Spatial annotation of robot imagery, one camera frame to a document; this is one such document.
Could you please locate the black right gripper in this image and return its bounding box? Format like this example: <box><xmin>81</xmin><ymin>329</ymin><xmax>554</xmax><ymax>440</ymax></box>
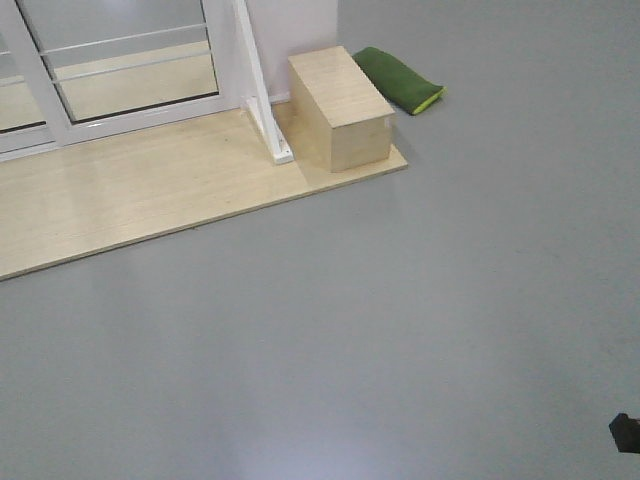
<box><xmin>609</xmin><ymin>413</ymin><xmax>640</xmax><ymax>453</ymax></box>

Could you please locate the white sliding glass door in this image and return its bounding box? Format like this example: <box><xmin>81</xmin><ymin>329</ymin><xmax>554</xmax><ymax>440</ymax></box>
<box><xmin>1</xmin><ymin>1</ymin><xmax>239</xmax><ymax>146</ymax></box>

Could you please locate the green rolled mat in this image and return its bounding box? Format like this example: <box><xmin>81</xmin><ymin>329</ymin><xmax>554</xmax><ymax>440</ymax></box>
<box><xmin>353</xmin><ymin>47</ymin><xmax>447</xmax><ymax>116</ymax></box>

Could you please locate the light wooden box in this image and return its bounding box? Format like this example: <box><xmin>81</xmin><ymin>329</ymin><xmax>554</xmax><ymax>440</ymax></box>
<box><xmin>288</xmin><ymin>46</ymin><xmax>394</xmax><ymax>173</ymax></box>

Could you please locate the light wooden platform board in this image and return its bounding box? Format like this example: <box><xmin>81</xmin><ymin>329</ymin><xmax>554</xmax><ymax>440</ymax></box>
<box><xmin>1</xmin><ymin>103</ymin><xmax>407</xmax><ymax>279</ymax></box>

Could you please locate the white fixed glass panel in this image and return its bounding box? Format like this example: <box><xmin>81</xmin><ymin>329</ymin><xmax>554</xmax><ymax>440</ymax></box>
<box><xmin>1</xmin><ymin>22</ymin><xmax>69</xmax><ymax>161</ymax></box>

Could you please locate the white door frame post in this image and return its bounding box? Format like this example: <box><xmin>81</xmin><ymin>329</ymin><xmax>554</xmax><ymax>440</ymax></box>
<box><xmin>231</xmin><ymin>0</ymin><xmax>294</xmax><ymax>165</ymax></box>

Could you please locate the white wall panel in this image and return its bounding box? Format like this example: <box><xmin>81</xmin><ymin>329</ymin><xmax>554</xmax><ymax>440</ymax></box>
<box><xmin>246</xmin><ymin>0</ymin><xmax>339</xmax><ymax>100</ymax></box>

